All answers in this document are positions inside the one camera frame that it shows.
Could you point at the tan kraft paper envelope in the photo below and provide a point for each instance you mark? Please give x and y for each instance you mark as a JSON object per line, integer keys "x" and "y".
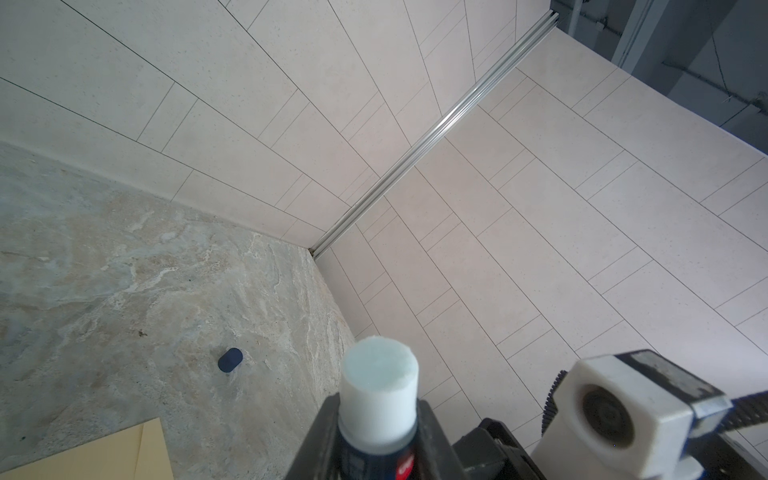
{"x": 138, "y": 452}

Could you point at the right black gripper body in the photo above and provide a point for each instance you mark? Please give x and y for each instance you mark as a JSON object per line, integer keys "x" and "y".
{"x": 491, "y": 452}

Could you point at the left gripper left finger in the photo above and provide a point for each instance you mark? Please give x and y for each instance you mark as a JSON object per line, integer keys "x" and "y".
{"x": 318, "y": 455}

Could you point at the blue white glue stick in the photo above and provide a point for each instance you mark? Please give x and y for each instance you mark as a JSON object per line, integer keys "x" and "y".
{"x": 377, "y": 416}

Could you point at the blue glue stick cap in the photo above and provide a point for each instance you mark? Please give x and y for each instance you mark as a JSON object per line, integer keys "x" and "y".
{"x": 230, "y": 360}

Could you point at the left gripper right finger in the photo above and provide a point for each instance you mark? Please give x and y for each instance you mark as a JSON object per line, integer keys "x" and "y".
{"x": 435, "y": 458}

